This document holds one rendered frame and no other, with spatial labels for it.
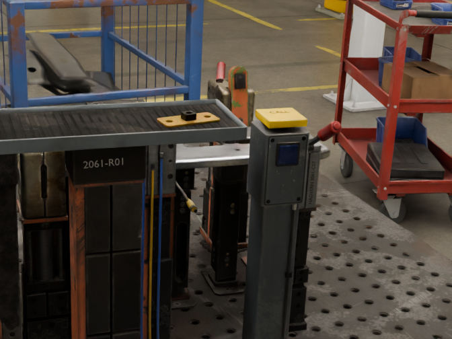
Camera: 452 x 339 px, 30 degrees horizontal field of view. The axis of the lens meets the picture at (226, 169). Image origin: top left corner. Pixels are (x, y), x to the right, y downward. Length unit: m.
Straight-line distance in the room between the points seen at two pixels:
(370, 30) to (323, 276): 3.76
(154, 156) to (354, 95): 4.25
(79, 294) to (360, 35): 4.37
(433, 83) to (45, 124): 2.61
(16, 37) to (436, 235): 1.93
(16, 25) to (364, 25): 2.68
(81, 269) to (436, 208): 2.98
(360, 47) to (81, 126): 4.37
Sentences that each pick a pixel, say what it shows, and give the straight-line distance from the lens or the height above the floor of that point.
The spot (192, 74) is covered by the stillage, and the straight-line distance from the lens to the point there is 3.59.
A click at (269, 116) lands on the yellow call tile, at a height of 1.16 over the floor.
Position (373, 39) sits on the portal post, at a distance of 5.45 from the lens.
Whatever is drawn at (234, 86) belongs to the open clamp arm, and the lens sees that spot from 1.71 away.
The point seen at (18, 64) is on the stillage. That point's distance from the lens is 3.35.
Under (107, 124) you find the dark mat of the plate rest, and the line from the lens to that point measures 1.16.
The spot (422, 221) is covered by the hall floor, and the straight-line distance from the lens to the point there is 3.88.
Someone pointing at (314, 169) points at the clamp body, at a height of 1.02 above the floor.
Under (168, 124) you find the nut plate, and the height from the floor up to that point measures 1.16.
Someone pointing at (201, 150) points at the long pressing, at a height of 1.00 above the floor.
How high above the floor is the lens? 1.52
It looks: 21 degrees down
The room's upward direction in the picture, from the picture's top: 3 degrees clockwise
